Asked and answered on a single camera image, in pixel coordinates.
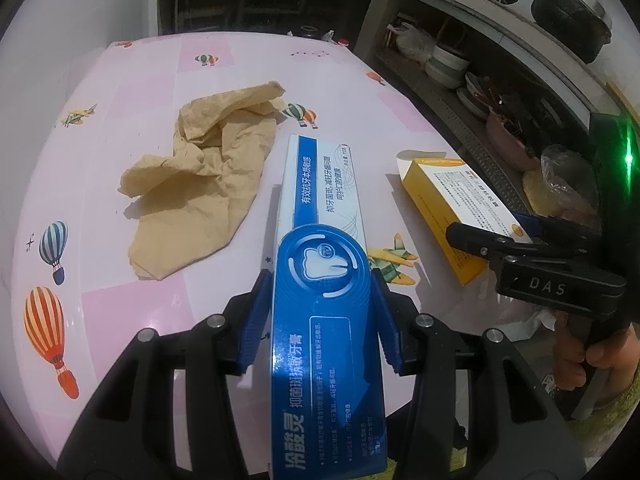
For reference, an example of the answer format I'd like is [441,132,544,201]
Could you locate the blue toothpaste box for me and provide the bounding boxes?
[270,134,387,479]

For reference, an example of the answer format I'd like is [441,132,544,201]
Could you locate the white yellow medicine box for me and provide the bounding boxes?
[396,151,532,285]

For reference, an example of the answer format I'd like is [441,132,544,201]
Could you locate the right hand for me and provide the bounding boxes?
[553,311,639,402]

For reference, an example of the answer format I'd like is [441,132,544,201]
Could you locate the clear plastic bag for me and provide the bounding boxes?
[522,144,600,229]

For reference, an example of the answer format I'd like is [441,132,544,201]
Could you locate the crumpled brown paper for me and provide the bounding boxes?
[119,81,285,281]

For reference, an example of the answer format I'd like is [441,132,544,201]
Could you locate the pink bowl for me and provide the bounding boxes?
[486,112,540,172]

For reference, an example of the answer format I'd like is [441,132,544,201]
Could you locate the stacked white green bowls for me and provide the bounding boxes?
[424,44,470,90]

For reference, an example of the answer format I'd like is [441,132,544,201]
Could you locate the black cooking pot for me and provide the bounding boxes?
[530,0,612,64]

